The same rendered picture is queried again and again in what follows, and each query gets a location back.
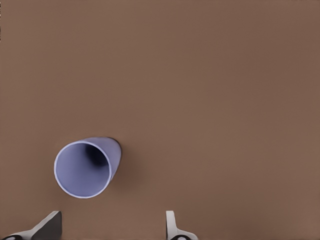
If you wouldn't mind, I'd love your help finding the lavender blue cup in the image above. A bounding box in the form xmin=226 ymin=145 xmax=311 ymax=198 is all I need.
xmin=53 ymin=136 xmax=123 ymax=200

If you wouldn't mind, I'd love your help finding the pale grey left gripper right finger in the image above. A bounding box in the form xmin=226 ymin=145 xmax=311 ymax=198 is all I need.
xmin=165 ymin=210 xmax=199 ymax=240

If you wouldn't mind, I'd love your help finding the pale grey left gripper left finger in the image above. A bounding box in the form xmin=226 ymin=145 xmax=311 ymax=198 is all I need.
xmin=0 ymin=210 xmax=63 ymax=240

